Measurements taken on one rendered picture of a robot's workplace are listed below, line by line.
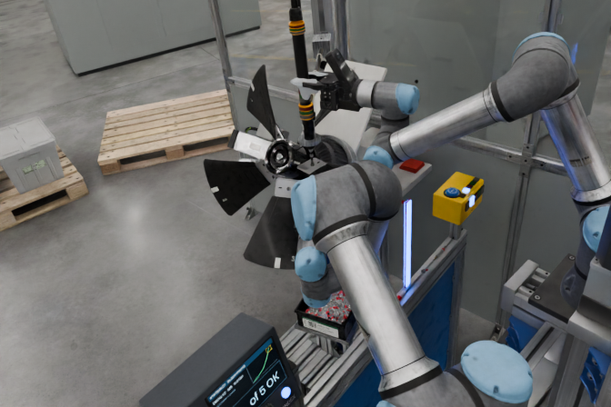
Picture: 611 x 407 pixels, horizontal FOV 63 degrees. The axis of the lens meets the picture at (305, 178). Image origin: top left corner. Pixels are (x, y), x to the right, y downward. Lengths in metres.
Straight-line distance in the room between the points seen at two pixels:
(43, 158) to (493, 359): 3.61
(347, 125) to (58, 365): 1.94
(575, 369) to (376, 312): 0.43
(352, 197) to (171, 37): 6.20
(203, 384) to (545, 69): 0.89
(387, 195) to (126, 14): 6.05
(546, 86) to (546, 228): 1.12
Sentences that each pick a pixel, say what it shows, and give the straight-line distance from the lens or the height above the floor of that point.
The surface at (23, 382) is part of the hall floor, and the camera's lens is 2.98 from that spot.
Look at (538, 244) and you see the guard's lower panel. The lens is 2.23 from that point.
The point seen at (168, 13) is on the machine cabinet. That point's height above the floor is 0.51.
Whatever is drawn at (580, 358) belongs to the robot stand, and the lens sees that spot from 1.13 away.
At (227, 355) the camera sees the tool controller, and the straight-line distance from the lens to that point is 1.00.
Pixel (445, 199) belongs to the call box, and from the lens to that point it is 1.63.
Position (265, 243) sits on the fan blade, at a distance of 1.61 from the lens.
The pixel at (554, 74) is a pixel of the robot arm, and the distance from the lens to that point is 1.13.
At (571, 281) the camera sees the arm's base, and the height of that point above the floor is 1.09.
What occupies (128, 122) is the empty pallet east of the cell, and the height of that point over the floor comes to 0.14.
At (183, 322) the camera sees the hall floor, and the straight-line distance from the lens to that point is 2.84.
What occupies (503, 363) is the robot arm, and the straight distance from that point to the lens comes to 0.96.
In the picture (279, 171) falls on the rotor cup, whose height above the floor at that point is 1.19.
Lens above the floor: 2.02
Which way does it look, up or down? 33 degrees down
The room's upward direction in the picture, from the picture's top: 7 degrees counter-clockwise
